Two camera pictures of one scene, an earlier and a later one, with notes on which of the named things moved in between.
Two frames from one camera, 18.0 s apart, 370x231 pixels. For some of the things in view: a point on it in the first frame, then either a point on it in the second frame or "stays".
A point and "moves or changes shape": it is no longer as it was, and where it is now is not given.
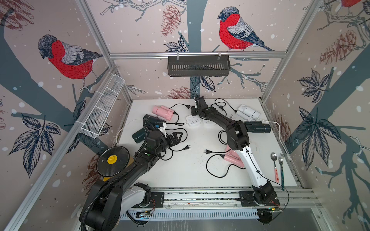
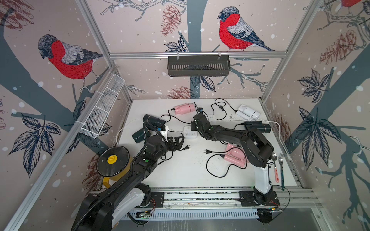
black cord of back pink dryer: (188, 106) → (171, 115)
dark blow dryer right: (257, 127) stays
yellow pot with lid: (112, 160) stays
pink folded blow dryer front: (231, 156) stays
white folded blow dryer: (247, 111) stays
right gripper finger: (193, 110) → (193, 126)
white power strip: (193, 120) moves or changes shape
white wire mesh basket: (95, 120) stays
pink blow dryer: (163, 112) → (184, 109)
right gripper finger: (200, 100) → (204, 113)
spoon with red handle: (273, 157) stays
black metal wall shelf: (199, 66) stays
